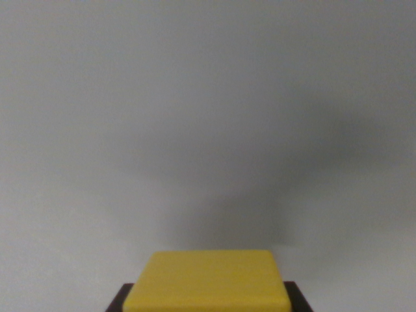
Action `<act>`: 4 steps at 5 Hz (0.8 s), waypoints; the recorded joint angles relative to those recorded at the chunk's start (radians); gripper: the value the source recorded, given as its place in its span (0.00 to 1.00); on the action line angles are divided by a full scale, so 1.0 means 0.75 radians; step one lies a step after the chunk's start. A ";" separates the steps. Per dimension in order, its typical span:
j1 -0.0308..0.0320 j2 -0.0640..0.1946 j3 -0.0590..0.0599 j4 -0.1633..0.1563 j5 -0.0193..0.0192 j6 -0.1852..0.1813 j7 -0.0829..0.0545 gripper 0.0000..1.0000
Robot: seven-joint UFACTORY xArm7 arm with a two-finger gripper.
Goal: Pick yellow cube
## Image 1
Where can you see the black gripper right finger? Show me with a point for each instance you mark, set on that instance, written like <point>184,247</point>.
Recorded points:
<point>298,299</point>

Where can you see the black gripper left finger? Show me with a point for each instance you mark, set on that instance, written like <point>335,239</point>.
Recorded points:
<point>118,300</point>

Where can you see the yellow cube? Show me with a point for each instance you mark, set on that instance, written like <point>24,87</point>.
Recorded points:
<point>208,282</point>

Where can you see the grey plastic bin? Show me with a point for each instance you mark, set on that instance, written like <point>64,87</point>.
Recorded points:
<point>208,113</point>

